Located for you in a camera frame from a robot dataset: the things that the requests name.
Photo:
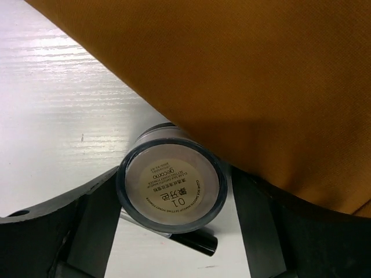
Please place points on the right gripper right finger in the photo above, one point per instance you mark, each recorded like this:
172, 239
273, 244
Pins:
285, 236

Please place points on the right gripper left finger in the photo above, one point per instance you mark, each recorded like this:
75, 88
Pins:
70, 235

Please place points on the round powder jar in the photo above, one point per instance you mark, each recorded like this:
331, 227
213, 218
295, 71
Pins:
169, 183

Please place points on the brown cloth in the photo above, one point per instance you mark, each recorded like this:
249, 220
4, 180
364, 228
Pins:
279, 89

